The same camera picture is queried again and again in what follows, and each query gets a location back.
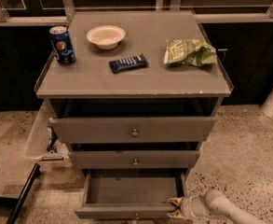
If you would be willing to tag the white paper bowl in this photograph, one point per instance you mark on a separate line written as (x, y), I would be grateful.
(106, 37)

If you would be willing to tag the grey middle drawer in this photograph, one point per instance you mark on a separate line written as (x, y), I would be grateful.
(133, 159)

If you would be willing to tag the dark blue snack bar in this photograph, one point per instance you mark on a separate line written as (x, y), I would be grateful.
(130, 63)

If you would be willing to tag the metal window frame rail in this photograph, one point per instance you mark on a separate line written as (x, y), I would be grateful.
(46, 12)

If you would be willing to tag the grey bottom drawer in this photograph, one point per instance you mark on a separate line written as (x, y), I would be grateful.
(131, 193)

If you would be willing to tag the black metal bar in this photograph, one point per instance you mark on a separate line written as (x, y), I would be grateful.
(24, 193)

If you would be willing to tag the green chip bag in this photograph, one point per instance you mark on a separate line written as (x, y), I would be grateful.
(193, 52)

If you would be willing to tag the blue pepsi can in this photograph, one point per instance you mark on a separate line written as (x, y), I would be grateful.
(62, 45)

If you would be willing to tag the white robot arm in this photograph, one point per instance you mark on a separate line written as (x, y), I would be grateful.
(213, 204)

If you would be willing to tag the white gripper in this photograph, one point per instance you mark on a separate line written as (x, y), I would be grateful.
(188, 207)

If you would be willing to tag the grey drawer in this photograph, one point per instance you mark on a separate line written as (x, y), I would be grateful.
(133, 159)
(133, 130)
(131, 193)

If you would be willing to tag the grey top drawer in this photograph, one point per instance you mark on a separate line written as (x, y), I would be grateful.
(133, 130)

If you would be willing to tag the grey drawer cabinet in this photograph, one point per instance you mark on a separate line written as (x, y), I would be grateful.
(90, 89)

